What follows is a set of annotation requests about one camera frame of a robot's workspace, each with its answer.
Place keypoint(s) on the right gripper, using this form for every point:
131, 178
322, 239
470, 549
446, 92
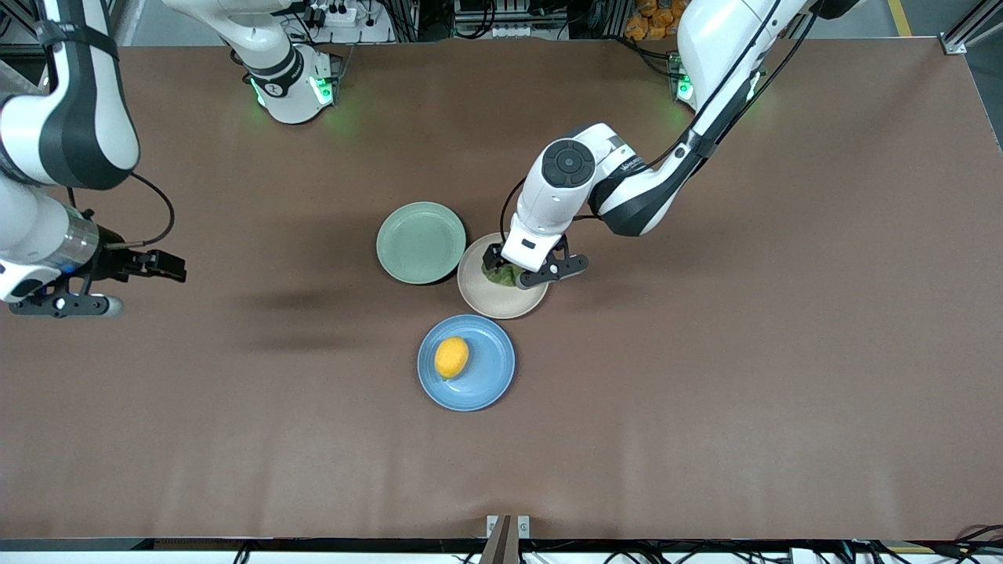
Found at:
125, 262

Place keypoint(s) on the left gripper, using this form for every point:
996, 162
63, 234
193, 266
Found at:
493, 256

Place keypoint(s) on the green lettuce leaf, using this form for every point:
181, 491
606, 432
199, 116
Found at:
501, 276

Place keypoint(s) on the yellow lemon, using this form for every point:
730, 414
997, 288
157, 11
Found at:
451, 357

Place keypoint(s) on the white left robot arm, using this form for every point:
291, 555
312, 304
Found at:
705, 47

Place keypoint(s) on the beige plate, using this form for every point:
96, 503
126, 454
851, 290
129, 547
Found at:
494, 301

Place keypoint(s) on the mint green plate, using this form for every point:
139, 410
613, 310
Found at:
421, 243

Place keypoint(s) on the blue plate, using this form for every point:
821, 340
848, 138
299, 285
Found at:
486, 376

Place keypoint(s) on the orange snack pile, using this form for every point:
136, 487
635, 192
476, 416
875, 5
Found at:
650, 19

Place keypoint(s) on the white power strip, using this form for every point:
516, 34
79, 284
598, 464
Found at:
337, 12

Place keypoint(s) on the white metal bracket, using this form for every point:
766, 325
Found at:
523, 526

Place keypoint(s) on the brown camera post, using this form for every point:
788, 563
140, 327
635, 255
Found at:
501, 544

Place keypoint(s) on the table edge rail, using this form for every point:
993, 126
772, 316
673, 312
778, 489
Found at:
235, 544

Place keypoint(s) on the aluminium frame profile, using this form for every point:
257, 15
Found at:
972, 27

